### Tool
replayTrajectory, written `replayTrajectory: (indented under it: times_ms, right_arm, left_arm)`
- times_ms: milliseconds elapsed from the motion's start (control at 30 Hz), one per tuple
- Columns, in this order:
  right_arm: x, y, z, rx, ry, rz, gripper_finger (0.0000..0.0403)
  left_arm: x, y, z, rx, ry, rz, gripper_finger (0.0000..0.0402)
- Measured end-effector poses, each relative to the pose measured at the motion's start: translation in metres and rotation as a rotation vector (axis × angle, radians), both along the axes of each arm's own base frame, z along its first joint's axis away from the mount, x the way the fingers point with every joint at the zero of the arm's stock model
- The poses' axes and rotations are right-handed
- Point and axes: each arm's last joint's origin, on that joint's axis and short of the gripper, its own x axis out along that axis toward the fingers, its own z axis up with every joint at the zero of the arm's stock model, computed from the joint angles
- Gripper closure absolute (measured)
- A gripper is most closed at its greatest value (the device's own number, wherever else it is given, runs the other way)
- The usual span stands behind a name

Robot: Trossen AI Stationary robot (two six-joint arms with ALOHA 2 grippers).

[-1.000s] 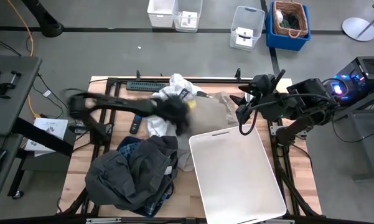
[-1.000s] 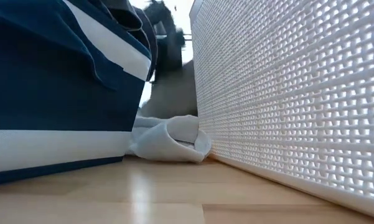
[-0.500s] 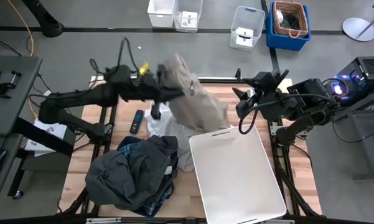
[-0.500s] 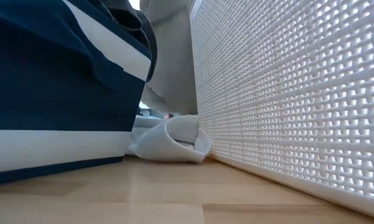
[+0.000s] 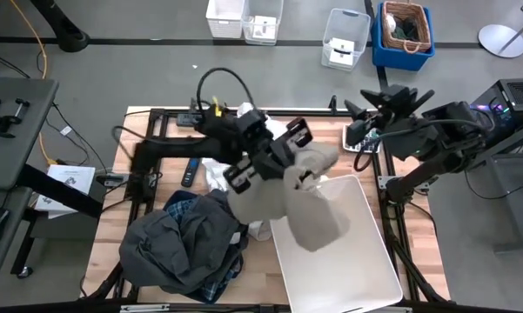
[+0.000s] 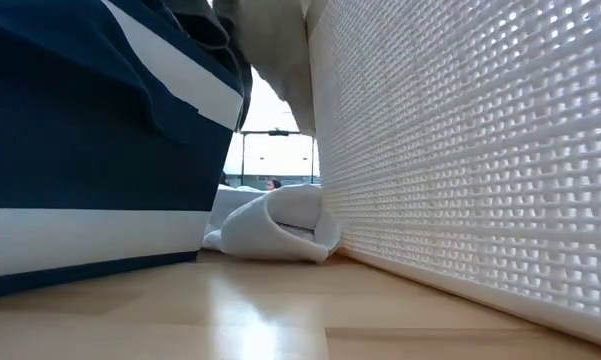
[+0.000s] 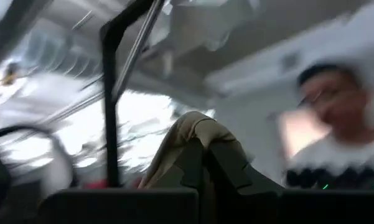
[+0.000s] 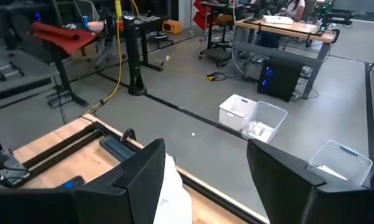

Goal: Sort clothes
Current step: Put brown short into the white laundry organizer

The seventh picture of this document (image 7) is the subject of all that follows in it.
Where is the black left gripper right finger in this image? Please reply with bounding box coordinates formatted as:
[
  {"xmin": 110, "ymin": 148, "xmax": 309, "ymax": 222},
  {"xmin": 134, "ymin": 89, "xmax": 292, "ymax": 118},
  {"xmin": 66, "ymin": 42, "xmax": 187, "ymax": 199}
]
[{"xmin": 205, "ymin": 141, "xmax": 374, "ymax": 224}]

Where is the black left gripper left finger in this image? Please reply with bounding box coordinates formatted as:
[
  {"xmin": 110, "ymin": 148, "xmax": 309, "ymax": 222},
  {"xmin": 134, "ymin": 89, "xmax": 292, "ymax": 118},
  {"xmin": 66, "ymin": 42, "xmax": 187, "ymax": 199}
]
[{"xmin": 37, "ymin": 139, "xmax": 205, "ymax": 224}]

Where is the beige khaki garment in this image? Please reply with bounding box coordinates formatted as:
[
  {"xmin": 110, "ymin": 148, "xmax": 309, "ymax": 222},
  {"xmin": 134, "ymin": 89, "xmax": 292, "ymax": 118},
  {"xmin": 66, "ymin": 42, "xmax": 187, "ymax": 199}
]
[{"xmin": 138, "ymin": 111, "xmax": 253, "ymax": 224}]

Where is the person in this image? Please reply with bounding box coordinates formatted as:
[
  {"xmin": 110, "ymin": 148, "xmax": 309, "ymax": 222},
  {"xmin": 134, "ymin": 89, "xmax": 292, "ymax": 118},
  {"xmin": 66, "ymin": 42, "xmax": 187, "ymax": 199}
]
[{"xmin": 279, "ymin": 63, "xmax": 374, "ymax": 190}]

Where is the black metal frame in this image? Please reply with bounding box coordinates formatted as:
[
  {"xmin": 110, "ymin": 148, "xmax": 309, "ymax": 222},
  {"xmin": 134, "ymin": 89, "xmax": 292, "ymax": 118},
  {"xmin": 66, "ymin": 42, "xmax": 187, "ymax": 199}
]
[{"xmin": 99, "ymin": 0, "xmax": 166, "ymax": 189}]

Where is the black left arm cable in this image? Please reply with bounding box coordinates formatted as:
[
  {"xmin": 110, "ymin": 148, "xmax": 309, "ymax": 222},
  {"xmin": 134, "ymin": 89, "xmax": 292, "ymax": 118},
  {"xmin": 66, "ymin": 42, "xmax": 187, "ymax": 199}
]
[{"xmin": 0, "ymin": 123, "xmax": 79, "ymax": 187}]

